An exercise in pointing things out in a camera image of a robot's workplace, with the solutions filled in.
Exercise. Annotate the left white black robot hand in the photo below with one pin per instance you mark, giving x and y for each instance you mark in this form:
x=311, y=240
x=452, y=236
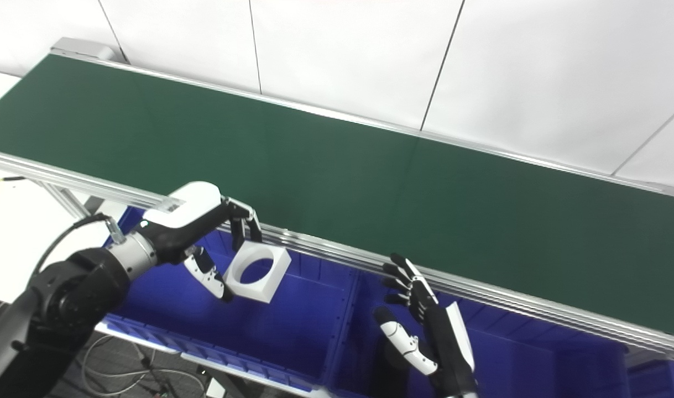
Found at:
x=187, y=210

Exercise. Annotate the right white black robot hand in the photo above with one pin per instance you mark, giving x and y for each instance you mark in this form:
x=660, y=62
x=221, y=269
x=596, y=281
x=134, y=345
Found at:
x=447, y=337

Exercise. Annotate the white square part round hole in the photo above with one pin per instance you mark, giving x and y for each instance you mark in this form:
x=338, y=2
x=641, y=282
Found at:
x=276, y=271

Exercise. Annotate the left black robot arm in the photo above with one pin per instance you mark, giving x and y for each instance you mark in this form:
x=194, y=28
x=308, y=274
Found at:
x=66, y=298

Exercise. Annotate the green conveyor belt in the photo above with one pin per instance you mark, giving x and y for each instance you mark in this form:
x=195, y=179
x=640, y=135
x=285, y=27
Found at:
x=370, y=182
x=480, y=301

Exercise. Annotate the blue plastic bin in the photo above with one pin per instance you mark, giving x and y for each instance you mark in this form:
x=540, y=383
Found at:
x=536, y=365
x=663, y=381
x=292, y=326

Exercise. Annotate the white table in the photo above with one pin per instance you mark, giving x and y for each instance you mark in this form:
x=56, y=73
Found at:
x=10, y=237

